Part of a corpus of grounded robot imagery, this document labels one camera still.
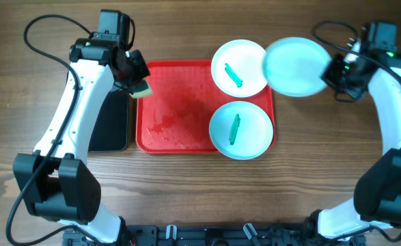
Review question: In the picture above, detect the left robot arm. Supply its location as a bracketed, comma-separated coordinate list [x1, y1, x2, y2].
[13, 10, 152, 245]

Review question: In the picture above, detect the black rectangular tray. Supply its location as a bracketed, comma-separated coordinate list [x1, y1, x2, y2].
[88, 83, 129, 152]

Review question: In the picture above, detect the red plastic tray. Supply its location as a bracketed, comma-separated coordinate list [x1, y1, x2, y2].
[135, 59, 277, 155]

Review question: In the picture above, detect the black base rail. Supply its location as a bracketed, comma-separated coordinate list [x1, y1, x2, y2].
[62, 222, 367, 246]

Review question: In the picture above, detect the light blue plate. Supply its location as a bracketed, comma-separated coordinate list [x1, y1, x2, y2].
[262, 37, 331, 97]
[209, 101, 274, 160]

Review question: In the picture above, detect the left black cable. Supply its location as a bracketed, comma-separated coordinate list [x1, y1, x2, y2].
[5, 14, 95, 246]

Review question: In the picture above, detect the green yellow sponge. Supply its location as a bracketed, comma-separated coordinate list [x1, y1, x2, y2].
[130, 79, 152, 98]

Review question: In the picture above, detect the white plate top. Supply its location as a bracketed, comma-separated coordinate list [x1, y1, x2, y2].
[210, 40, 267, 98]

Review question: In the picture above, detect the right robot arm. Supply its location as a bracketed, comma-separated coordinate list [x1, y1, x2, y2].
[305, 21, 401, 245]

